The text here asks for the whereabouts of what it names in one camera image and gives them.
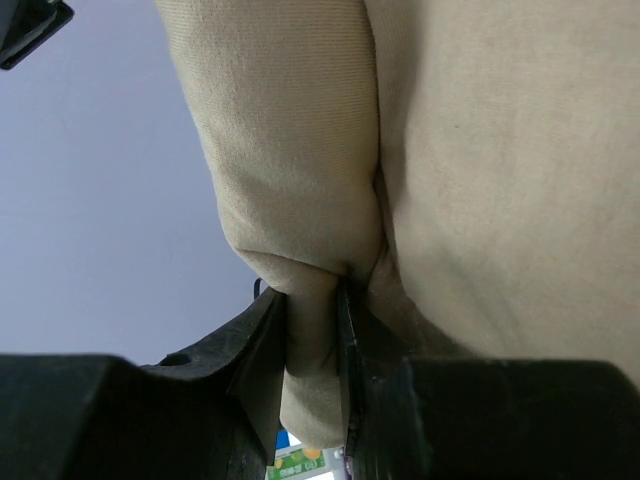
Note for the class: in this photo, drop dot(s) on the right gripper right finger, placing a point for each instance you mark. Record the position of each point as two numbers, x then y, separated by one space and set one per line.
406 416

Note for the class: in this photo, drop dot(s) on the beige t shirt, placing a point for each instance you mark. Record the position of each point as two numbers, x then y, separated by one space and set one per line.
472 166

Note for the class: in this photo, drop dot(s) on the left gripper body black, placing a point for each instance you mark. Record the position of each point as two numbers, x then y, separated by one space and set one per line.
27 24

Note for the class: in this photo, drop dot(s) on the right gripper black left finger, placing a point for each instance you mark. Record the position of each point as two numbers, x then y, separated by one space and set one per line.
208 411

